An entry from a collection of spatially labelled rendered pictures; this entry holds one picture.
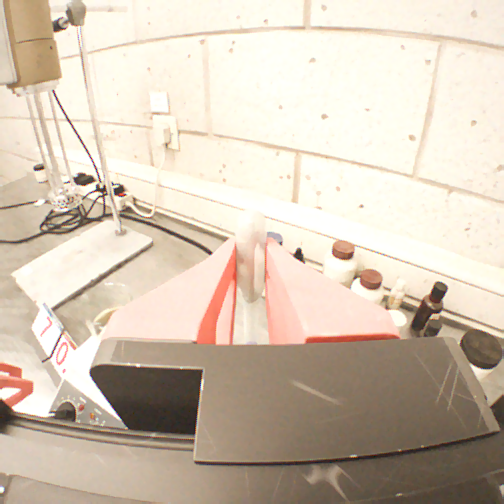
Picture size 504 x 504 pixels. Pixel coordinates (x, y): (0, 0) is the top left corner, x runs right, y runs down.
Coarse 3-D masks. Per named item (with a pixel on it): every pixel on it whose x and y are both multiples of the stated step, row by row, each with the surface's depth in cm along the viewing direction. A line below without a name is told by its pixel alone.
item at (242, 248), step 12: (240, 216) 11; (252, 216) 11; (240, 228) 11; (252, 228) 11; (240, 240) 11; (252, 240) 11; (240, 252) 11; (252, 252) 11; (240, 264) 12; (252, 264) 12; (240, 276) 12; (252, 276) 12; (240, 288) 13; (252, 288) 12
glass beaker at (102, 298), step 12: (96, 288) 34; (108, 288) 34; (120, 288) 34; (84, 300) 32; (96, 300) 34; (108, 300) 35; (120, 300) 36; (132, 300) 32; (84, 312) 32; (96, 312) 34; (96, 324) 29; (96, 336) 31
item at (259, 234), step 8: (256, 216) 11; (256, 224) 11; (264, 224) 11; (256, 232) 11; (264, 232) 11; (256, 240) 11; (264, 240) 11; (256, 248) 11; (264, 248) 12; (256, 256) 11; (264, 256) 12; (256, 264) 12; (264, 264) 12; (256, 272) 12; (264, 272) 12; (256, 280) 12; (264, 280) 13; (256, 288) 12; (256, 296) 13
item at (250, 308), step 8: (248, 224) 11; (248, 304) 13; (256, 304) 13; (248, 312) 14; (256, 312) 14; (248, 320) 14; (256, 320) 14; (248, 328) 14; (256, 328) 15; (248, 336) 15; (256, 336) 15
